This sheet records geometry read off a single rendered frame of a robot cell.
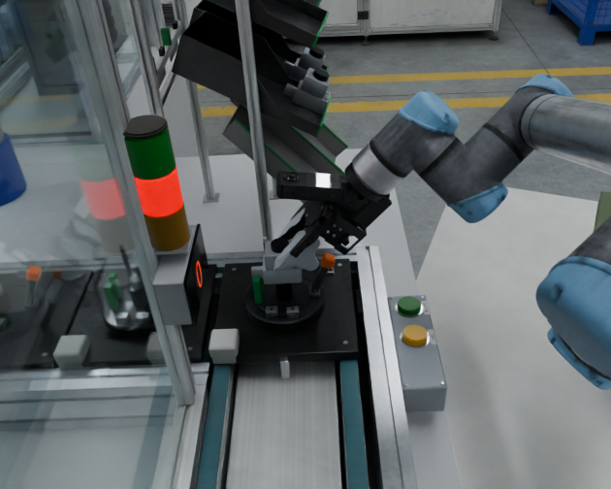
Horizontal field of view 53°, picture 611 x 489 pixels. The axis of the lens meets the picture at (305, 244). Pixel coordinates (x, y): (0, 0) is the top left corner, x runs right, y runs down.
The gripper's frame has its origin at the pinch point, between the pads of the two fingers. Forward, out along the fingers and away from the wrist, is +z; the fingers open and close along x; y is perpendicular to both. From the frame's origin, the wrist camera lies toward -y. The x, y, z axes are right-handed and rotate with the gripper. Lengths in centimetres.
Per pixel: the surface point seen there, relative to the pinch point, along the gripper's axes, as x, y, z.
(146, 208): -21.2, -25.2, -9.6
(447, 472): -27.0, 33.4, -0.1
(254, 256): 14.9, 3.9, 13.0
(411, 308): -2.8, 24.1, -6.7
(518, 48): 373, 193, -27
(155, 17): 165, -33, 43
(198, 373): -14.0, -1.3, 18.2
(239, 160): 71, 4, 26
